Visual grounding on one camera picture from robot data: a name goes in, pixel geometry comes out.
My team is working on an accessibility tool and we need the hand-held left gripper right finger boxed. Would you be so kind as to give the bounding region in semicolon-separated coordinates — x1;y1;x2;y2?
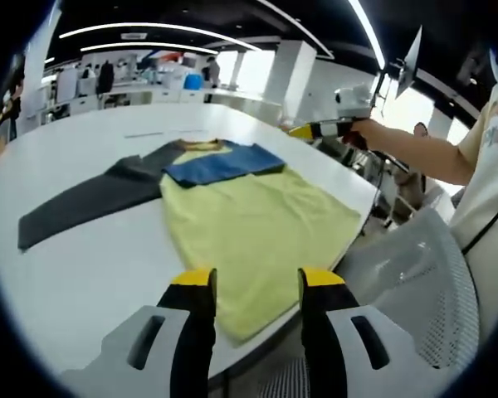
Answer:
297;267;441;398

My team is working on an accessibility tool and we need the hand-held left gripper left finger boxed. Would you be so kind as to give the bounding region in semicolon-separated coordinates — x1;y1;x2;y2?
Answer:
60;267;218;398

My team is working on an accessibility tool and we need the yellow colour-block garment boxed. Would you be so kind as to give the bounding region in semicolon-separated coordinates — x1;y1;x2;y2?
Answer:
17;138;363;345

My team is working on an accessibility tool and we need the person's right hand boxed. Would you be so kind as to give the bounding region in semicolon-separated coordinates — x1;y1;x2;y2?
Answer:
343;117;385;148

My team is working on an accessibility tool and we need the black monitor stand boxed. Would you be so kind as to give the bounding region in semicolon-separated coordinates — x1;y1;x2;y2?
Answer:
371;60;403;113

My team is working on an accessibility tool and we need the white mesh office chair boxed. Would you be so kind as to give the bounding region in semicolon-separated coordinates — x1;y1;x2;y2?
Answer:
334;206;481;371

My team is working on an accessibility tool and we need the black backpack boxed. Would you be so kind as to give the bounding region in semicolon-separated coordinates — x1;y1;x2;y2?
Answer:
96;61;115;96

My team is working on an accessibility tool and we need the black cable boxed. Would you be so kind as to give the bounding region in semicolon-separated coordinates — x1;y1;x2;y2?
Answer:
460;198;498;257

